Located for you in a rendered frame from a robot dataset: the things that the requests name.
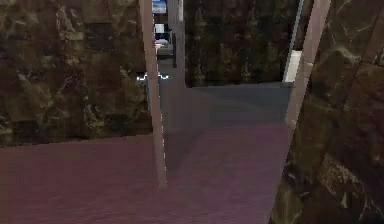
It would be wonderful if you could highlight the pinkish brown room door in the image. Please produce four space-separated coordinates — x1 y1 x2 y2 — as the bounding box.
138 0 169 192

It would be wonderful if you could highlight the grey bed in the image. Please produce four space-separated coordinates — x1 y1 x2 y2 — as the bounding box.
155 38 174 61

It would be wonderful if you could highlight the grey room door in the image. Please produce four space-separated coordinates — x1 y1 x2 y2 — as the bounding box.
166 0 187 89

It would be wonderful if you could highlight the blue framed picture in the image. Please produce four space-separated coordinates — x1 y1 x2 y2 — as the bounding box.
152 0 167 15

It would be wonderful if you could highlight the black door handle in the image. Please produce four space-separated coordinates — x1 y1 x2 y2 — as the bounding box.
171 30 178 69

